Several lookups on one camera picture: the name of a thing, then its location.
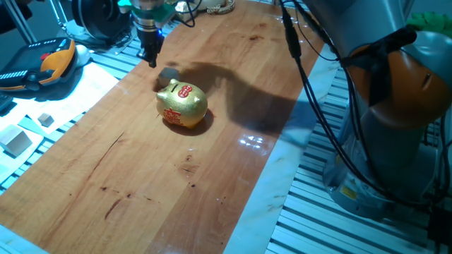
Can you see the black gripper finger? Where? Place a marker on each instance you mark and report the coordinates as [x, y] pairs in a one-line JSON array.
[[152, 60], [142, 54]]

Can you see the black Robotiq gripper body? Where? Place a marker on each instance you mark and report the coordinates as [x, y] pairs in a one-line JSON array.
[[150, 42]]

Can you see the pale wooden cube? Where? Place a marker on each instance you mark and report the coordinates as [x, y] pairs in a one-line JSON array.
[[169, 75]]

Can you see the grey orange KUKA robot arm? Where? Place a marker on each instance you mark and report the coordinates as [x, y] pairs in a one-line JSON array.
[[395, 88]]

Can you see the forearm in black sleeve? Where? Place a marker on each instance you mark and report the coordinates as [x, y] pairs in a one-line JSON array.
[[12, 17]]

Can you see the white rounded plastic object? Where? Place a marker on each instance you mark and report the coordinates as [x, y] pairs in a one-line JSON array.
[[83, 54]]

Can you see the gold foil bag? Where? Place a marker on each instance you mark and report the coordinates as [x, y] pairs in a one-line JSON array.
[[183, 8]]

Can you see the black round spool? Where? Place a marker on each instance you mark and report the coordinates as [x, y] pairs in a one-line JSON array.
[[102, 17]]

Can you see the golden piggy bank red print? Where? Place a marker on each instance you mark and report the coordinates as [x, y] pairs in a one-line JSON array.
[[183, 106]]

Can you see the black orange teach pendant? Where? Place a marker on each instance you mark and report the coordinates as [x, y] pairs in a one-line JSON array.
[[35, 60]]

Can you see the tiny wooden cube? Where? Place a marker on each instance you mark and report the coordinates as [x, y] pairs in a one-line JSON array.
[[46, 120]]

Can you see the slanted aluminium pole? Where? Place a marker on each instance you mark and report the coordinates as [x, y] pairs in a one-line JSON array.
[[19, 21]]

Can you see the orange wood grain board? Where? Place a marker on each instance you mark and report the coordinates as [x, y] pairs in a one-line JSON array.
[[106, 194]]

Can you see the large pale wooden block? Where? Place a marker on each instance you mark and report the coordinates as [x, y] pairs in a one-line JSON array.
[[14, 140]]

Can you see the white marble pattern sheet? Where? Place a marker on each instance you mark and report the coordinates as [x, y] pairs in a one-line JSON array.
[[275, 176]]

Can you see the green cloth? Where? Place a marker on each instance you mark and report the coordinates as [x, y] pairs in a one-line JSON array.
[[431, 21]]

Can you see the aluminium frame pole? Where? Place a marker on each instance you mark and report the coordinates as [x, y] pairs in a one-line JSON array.
[[60, 10]]

